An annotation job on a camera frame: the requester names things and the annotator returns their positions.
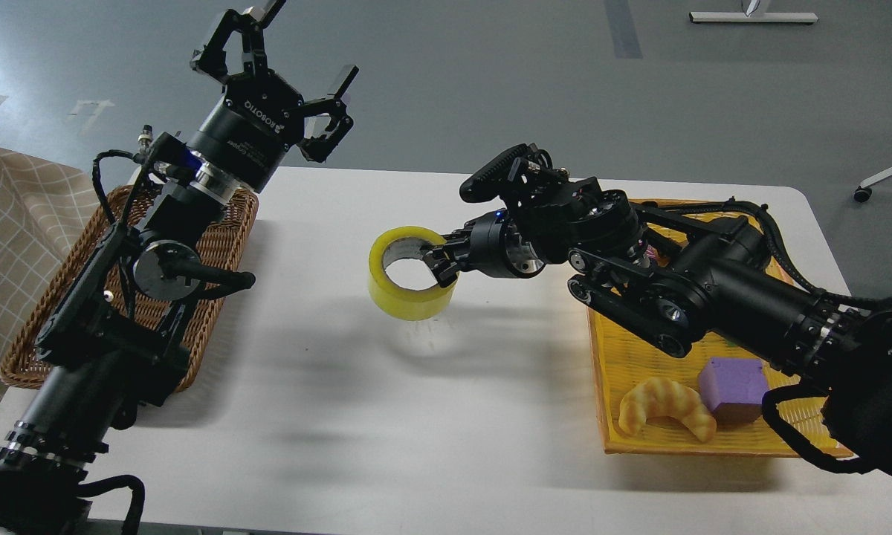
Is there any brown wicker basket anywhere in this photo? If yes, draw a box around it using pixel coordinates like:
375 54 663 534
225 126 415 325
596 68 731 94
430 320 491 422
0 189 259 393

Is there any white chair leg with caster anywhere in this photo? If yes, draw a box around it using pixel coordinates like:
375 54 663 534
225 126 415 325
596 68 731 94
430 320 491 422
853 166 892 204

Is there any toy croissant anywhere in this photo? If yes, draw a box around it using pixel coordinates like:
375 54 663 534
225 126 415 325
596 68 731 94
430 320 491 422
617 377 717 443

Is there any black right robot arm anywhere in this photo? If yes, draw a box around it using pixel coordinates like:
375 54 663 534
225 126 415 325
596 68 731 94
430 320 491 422
420 143 892 476

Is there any yellow tape roll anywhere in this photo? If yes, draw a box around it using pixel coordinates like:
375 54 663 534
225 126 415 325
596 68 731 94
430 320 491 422
367 226 459 322

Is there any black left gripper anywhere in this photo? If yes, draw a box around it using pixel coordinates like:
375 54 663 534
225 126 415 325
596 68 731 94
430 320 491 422
187 1 360 193

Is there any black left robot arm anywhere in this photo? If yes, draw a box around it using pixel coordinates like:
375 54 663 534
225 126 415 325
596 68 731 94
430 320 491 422
0 1 358 534

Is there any purple foam cube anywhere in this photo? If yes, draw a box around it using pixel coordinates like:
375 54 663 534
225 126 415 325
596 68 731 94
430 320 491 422
698 357 769 427

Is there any beige checkered cloth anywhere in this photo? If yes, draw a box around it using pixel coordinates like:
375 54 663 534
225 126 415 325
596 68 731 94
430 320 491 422
0 148 98 399

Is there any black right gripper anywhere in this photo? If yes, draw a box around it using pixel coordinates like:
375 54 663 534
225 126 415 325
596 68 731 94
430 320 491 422
419 210 546 288

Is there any white stand base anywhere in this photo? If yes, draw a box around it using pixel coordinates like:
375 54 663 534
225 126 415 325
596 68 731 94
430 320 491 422
688 1 820 26

